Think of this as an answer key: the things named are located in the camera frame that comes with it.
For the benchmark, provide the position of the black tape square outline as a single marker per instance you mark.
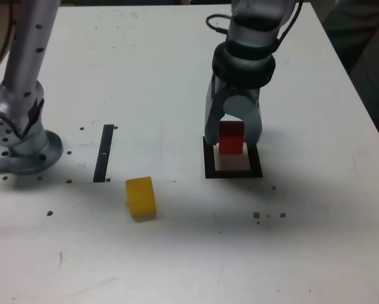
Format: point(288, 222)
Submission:
point(234, 174)

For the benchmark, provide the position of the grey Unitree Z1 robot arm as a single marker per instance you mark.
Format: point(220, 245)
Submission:
point(28, 47)

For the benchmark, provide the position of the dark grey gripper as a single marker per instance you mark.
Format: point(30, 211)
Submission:
point(240, 92)

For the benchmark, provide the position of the yellow cube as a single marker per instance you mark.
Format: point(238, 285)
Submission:
point(140, 199)

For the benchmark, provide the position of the black tape strip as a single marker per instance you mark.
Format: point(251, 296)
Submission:
point(101, 164)

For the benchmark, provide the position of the red cube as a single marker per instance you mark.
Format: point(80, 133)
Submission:
point(230, 142)

